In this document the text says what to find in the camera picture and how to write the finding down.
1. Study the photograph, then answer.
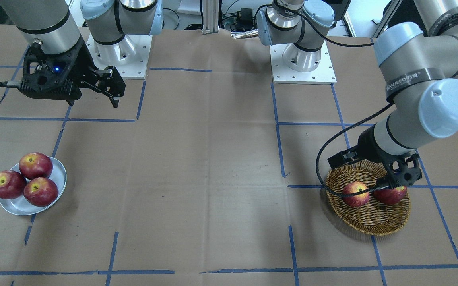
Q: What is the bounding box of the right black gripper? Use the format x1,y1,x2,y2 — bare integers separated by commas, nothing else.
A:
79,66,126,108

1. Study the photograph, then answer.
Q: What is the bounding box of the aluminium frame post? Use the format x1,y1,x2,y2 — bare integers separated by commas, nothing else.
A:
200,0,221,35

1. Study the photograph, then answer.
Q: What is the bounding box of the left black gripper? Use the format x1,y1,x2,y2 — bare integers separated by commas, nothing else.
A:
328,135,383,170

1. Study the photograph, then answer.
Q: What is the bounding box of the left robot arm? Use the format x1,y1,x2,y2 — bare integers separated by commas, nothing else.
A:
258,0,458,170

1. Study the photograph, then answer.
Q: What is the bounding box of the red plate apple back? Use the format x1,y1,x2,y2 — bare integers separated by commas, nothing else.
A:
18,152,53,180

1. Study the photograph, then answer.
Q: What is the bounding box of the red plate apple front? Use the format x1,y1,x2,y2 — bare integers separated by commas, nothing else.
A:
23,177,59,207

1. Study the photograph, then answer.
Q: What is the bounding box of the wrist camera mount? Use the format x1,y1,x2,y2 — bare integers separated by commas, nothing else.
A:
375,149,422,189
18,36,96,106

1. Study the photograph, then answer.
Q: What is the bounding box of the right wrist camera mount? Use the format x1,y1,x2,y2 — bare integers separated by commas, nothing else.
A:
18,36,96,106

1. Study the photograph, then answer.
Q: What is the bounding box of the light blue plate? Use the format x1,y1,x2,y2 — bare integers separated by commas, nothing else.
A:
0,157,67,216

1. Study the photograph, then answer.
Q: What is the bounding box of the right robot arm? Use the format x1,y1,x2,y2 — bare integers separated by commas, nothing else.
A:
0,0,162,108

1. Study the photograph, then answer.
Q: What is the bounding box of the dark red basket apple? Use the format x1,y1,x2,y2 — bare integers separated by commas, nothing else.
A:
373,186,407,205

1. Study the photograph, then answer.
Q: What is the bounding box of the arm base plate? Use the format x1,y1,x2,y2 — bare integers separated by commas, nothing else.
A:
269,43,337,85
87,35,153,80

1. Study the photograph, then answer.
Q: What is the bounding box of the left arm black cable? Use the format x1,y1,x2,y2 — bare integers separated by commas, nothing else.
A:
255,4,397,198

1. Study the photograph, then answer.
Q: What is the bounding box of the red plate apple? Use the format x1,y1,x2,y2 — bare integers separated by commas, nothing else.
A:
23,177,59,207
18,152,53,180
0,170,27,199

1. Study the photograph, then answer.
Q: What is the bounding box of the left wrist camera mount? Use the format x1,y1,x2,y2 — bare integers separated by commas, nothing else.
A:
375,149,422,189

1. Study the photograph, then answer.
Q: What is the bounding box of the woven wicker basket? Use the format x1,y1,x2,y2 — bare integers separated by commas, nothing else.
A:
324,160,411,236

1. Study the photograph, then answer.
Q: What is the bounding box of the red yellow apple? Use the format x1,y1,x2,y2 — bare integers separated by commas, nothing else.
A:
342,182,370,208

